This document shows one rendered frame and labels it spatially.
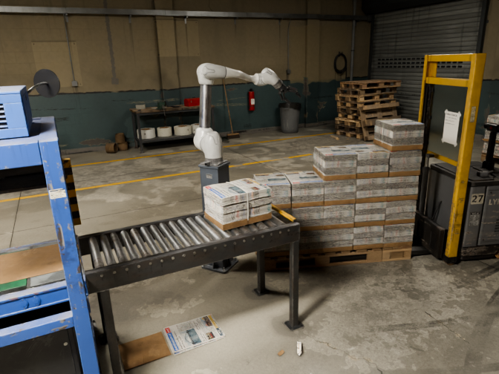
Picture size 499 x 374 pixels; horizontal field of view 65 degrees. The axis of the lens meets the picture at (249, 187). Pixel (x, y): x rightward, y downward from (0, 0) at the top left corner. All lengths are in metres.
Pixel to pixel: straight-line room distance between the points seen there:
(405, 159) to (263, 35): 7.52
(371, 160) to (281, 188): 0.82
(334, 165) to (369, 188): 0.40
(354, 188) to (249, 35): 7.43
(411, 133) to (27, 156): 2.92
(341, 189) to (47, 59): 7.21
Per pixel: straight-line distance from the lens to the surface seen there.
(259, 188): 2.62
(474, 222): 4.08
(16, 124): 2.03
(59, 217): 1.94
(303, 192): 3.45
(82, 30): 9.44
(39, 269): 2.45
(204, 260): 2.42
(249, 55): 10.47
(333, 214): 3.59
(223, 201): 2.48
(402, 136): 3.64
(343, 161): 3.48
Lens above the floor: 1.84
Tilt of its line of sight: 18 degrees down
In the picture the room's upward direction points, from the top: 2 degrees counter-clockwise
